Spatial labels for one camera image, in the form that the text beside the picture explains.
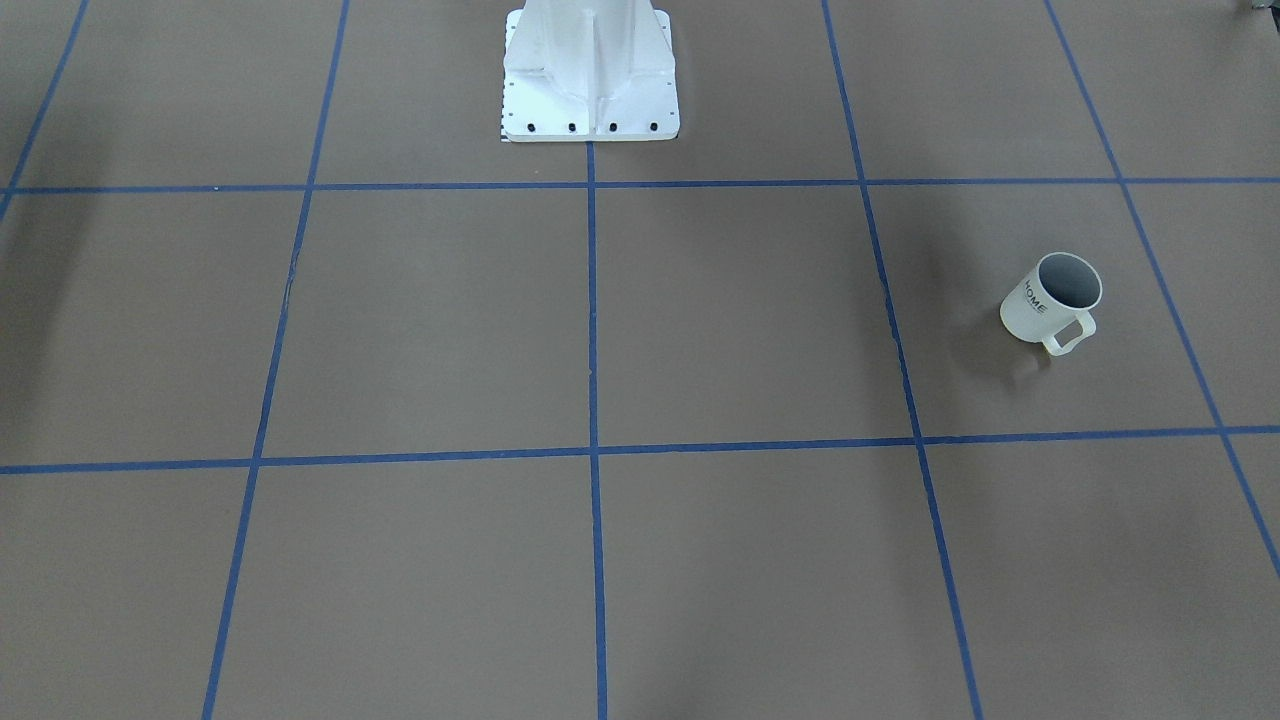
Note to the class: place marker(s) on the white ribbed plastic cup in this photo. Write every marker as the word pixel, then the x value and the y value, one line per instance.
pixel 1052 304

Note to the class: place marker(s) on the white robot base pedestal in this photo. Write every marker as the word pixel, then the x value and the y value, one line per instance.
pixel 589 71

